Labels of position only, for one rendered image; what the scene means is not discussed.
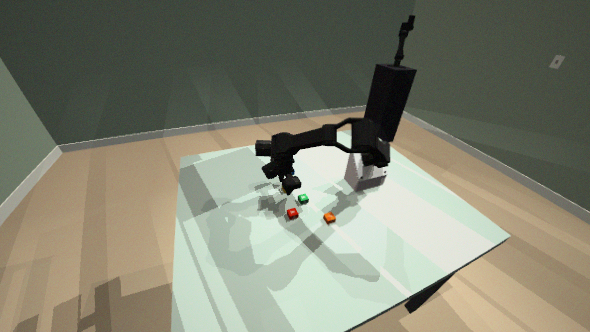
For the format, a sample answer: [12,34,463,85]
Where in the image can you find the orange block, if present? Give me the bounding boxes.
[323,212,336,225]

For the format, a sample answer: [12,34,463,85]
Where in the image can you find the green block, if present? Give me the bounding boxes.
[298,194,309,205]

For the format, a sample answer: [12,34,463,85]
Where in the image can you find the red block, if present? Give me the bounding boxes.
[287,208,299,220]

